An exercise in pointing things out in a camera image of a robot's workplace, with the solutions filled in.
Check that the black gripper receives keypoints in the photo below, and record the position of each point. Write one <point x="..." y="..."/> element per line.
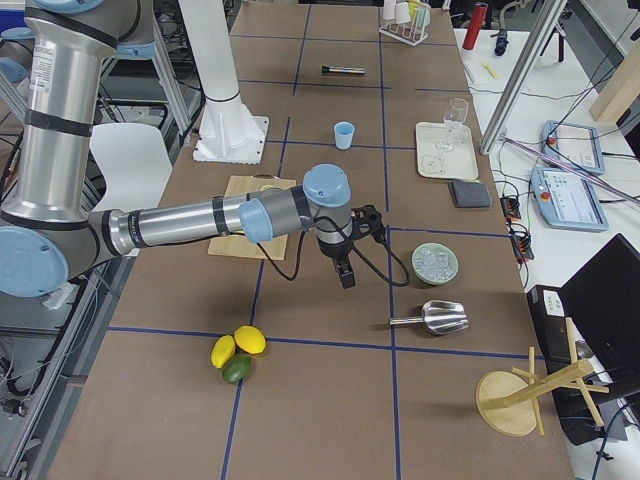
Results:
<point x="334" y="249"/>

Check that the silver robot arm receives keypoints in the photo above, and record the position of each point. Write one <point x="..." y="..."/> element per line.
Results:
<point x="47" y="238"/>

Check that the yellow lemon upper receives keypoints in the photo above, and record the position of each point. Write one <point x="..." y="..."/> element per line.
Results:
<point x="250" y="339"/>

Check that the yellow lemon left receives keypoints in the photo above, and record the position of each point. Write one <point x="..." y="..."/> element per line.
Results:
<point x="223" y="350"/>

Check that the light blue cup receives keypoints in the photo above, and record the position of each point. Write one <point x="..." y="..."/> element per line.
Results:
<point x="343" y="134"/>

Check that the wooden cup tree stand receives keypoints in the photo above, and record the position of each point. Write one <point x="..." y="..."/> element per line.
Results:
<point x="508" y="401"/>

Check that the green bowl of ice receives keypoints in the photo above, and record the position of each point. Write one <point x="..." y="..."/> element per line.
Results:
<point x="434" y="263"/>

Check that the steel ice scoop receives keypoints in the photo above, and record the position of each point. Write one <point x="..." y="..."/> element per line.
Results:
<point x="439" y="318"/>

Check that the bamboo cutting board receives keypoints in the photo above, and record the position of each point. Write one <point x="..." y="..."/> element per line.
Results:
<point x="237" y="245"/>

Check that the green lime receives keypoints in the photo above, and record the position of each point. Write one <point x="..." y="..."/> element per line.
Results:
<point x="237" y="368"/>

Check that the cream bear tray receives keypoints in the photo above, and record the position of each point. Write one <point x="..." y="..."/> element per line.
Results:
<point x="434" y="162"/>

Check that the clear wine glass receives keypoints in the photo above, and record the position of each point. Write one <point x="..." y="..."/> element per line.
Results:
<point x="453" y="118"/>

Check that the steel muddler black tip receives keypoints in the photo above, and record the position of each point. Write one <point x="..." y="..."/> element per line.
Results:
<point x="343" y="71"/>

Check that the near blue teach pendant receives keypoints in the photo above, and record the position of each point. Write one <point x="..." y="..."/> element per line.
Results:
<point x="566" y="201"/>

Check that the blue teach pendant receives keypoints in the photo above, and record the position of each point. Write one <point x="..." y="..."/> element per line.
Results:
<point x="573" y="144"/>
<point x="566" y="201"/>

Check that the white chair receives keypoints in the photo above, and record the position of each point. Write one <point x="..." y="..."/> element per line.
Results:
<point x="134" y="162"/>

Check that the black laptop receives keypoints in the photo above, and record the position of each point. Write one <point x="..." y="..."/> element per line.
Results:
<point x="602" y="299"/>

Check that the far blue teach pendant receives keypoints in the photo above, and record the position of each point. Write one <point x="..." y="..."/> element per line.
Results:
<point x="573" y="144"/>

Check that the black folded umbrella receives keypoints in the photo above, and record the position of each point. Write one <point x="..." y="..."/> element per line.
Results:
<point x="501" y="42"/>

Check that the red bottle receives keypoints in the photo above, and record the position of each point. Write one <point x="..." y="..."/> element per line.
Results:
<point x="475" y="25"/>

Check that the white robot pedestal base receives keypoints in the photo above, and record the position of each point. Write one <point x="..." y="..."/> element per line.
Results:
<point x="228" y="132"/>

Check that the white wire cup rack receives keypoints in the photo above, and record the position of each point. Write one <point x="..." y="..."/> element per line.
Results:
<point x="405" y="21"/>

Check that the aluminium frame post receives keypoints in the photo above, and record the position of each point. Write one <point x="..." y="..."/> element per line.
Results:
<point x="542" y="28"/>

